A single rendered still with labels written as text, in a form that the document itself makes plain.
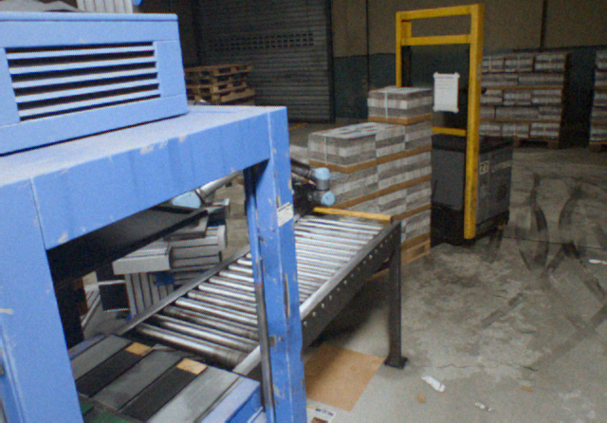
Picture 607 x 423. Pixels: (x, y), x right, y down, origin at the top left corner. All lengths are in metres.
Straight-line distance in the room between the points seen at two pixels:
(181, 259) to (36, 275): 2.01
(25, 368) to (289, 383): 0.73
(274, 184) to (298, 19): 9.79
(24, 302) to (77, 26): 0.47
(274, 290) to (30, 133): 0.61
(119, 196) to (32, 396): 0.28
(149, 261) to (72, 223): 1.86
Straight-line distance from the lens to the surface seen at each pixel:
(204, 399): 1.47
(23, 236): 0.70
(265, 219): 1.14
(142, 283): 2.99
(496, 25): 9.62
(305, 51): 10.77
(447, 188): 4.48
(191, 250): 2.66
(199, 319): 1.84
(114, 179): 0.77
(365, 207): 3.53
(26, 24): 0.91
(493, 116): 8.08
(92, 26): 0.98
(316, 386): 2.78
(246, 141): 1.00
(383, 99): 3.84
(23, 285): 0.71
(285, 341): 1.25
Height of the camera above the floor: 1.69
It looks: 17 degrees down
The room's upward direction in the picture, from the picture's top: 4 degrees counter-clockwise
